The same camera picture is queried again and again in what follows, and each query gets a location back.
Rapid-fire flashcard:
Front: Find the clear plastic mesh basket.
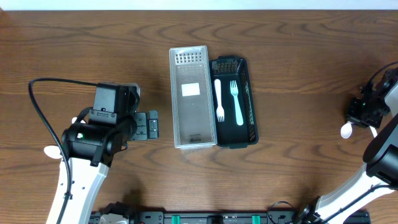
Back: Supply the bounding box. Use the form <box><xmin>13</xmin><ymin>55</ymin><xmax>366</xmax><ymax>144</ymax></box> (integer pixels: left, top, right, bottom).
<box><xmin>169</xmin><ymin>45</ymin><xmax>217</xmax><ymax>150</ymax></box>

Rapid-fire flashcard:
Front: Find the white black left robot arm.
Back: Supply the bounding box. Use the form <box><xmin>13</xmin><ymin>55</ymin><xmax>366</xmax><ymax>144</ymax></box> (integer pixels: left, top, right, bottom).
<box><xmin>47</xmin><ymin>83</ymin><xmax>159</xmax><ymax>223</ymax></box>

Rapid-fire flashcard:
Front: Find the white plastic spoon under arm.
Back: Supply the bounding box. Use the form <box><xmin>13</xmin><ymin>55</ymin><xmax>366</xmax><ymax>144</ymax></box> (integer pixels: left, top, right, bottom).
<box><xmin>44</xmin><ymin>146</ymin><xmax>63</xmax><ymax>159</ymax></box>

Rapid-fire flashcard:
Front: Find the white plastic fork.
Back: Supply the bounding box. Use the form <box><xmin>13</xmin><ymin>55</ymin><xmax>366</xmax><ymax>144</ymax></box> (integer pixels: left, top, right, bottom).
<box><xmin>369</xmin><ymin>126</ymin><xmax>377</xmax><ymax>138</ymax></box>

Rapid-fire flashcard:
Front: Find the mint green plastic fork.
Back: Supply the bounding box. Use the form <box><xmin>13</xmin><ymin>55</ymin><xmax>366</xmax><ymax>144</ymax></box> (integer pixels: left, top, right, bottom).
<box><xmin>230</xmin><ymin>80</ymin><xmax>244</xmax><ymax>126</ymax></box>

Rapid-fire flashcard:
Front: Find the white plastic spoon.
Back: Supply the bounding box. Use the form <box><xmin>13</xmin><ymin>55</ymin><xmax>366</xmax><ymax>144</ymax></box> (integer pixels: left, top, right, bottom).
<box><xmin>72</xmin><ymin>117</ymin><xmax>86</xmax><ymax>124</ymax></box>
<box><xmin>340</xmin><ymin>121</ymin><xmax>353</xmax><ymax>139</ymax></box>

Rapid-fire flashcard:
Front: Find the black plastic mesh basket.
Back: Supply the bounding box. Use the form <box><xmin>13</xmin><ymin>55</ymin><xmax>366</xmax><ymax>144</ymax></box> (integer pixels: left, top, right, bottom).
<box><xmin>209</xmin><ymin>55</ymin><xmax>259</xmax><ymax>149</ymax></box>

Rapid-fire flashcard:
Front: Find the pale pink plastic fork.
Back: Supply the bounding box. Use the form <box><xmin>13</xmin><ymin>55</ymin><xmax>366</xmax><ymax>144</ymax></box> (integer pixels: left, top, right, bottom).
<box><xmin>214</xmin><ymin>79</ymin><xmax>224</xmax><ymax>123</ymax></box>

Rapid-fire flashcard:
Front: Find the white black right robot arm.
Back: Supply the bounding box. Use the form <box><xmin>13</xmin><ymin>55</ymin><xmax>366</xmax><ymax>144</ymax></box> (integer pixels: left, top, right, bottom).
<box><xmin>294</xmin><ymin>62</ymin><xmax>397</xmax><ymax>223</ymax></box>

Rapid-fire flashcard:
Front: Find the white label in clear basket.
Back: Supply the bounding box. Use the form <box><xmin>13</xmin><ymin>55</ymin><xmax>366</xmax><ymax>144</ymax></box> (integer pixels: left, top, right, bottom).
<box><xmin>181</xmin><ymin>83</ymin><xmax>200</xmax><ymax>96</ymax></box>

